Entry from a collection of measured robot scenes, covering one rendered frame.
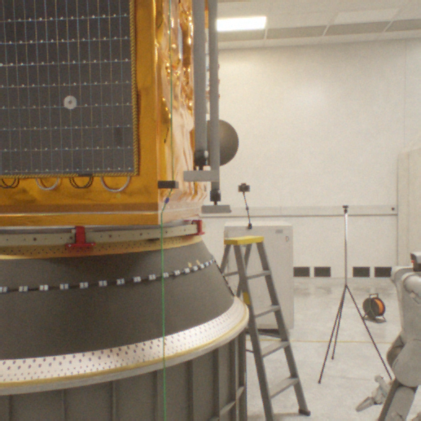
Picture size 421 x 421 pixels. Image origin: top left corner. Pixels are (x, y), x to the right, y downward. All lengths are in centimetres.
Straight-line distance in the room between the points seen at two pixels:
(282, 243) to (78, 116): 453
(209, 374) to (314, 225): 804
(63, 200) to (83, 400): 80
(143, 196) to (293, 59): 895
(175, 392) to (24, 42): 157
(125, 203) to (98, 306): 49
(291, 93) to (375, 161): 239
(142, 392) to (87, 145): 105
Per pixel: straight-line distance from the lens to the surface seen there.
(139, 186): 169
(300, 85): 1030
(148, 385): 199
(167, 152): 176
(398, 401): 266
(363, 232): 1030
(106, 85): 174
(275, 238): 592
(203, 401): 224
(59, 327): 192
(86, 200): 176
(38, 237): 199
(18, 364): 191
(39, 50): 187
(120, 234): 202
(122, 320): 195
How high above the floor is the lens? 184
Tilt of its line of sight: 2 degrees down
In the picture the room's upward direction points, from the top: 1 degrees counter-clockwise
